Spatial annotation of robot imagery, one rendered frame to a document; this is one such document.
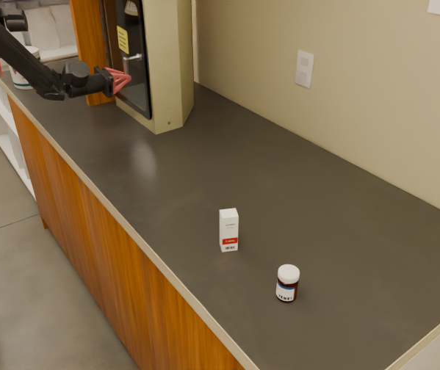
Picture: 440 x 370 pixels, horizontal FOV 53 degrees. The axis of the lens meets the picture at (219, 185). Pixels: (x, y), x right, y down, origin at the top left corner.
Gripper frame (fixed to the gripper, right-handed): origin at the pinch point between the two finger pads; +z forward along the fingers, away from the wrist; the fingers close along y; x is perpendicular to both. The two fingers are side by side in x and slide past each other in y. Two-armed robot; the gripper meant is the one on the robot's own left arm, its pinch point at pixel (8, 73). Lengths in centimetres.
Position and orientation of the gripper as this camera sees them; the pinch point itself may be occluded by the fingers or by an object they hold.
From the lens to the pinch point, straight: 182.5
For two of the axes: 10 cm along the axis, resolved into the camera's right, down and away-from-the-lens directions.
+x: -5.9, -4.5, 6.7
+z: -0.2, 8.3, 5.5
